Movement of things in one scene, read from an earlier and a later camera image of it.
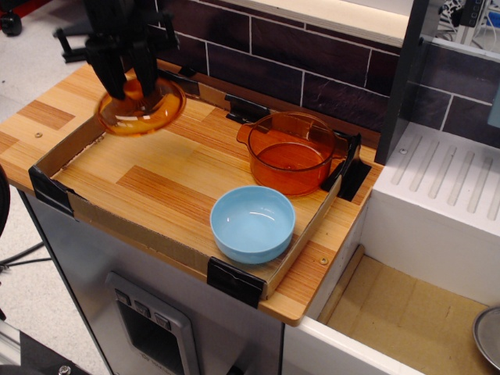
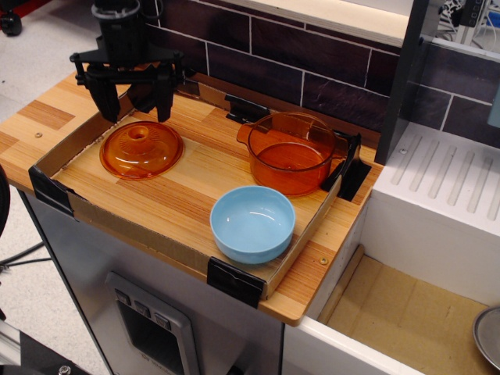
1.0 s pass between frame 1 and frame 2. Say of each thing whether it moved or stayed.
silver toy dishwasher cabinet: stayed
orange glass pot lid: moved
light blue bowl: stayed
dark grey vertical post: stayed
